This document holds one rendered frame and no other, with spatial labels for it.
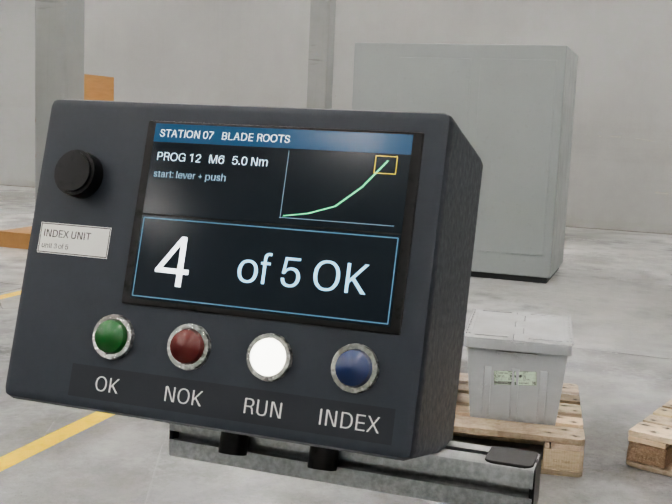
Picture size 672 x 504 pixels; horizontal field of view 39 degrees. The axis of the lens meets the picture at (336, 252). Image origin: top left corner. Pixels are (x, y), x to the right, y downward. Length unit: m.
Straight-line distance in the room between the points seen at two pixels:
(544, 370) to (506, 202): 4.46
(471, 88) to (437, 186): 7.55
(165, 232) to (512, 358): 3.13
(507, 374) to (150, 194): 3.15
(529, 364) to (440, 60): 4.82
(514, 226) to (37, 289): 7.49
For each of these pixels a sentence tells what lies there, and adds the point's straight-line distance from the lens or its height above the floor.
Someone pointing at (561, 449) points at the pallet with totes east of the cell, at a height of 0.10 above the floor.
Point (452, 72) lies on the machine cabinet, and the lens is 8.10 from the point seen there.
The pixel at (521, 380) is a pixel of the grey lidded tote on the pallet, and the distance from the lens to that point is 3.68.
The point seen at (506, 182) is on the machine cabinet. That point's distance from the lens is 8.00.
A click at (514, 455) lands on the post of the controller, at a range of 0.58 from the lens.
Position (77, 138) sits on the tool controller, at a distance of 0.61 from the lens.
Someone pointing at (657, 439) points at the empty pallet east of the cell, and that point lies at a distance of 3.78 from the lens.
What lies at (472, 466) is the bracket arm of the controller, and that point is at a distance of 0.57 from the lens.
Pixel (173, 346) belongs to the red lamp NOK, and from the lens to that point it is 0.55.
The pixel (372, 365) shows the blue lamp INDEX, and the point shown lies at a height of 1.12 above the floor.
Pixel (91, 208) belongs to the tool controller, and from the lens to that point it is 0.60.
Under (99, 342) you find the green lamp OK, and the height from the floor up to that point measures 1.11.
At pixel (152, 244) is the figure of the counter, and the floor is 1.17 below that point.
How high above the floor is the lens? 1.25
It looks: 8 degrees down
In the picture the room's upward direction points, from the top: 2 degrees clockwise
